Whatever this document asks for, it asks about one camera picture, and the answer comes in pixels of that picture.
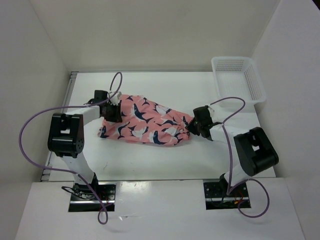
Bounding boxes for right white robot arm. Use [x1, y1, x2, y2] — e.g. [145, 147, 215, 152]
[186, 105, 279, 197]

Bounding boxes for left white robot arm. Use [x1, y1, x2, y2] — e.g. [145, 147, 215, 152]
[47, 90, 122, 200]

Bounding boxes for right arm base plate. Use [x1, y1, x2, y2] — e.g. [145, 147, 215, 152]
[203, 179, 251, 210]

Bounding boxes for white plastic basket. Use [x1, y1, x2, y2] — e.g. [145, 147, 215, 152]
[211, 56, 267, 105]

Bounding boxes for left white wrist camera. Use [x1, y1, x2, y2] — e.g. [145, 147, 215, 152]
[109, 91, 122, 106]

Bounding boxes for pink shark print shorts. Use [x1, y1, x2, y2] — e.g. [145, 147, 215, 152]
[98, 94, 193, 147]

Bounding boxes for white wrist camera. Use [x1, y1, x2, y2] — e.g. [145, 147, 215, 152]
[207, 105, 215, 117]
[109, 91, 122, 106]

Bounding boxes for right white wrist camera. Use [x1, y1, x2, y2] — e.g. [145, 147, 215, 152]
[207, 105, 215, 117]

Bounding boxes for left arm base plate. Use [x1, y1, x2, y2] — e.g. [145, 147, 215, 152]
[61, 183, 116, 213]

